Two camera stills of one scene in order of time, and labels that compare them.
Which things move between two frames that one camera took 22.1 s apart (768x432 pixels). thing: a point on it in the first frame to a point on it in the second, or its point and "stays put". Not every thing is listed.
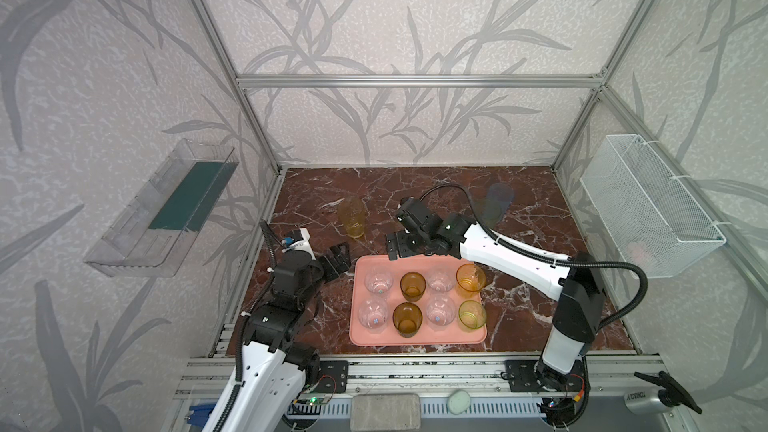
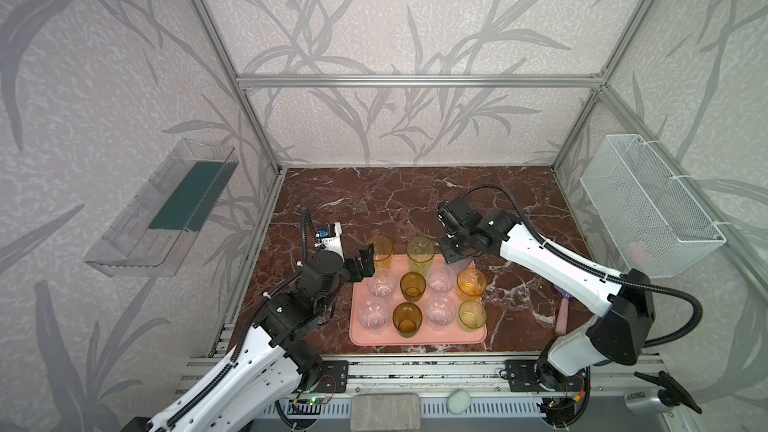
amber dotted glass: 407,318 stays put
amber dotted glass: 412,286 stays put
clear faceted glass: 373,315 stays put
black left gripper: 327,261 to 360,264
